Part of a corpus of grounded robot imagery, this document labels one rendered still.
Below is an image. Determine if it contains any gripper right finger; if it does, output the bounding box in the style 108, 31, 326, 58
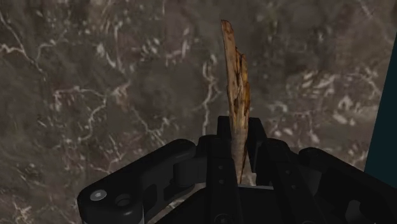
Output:
247, 117, 397, 224

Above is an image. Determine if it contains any brown wooden stick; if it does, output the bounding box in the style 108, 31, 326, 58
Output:
220, 19, 251, 185

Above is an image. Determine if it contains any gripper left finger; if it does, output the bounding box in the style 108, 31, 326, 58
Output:
76, 115, 241, 224

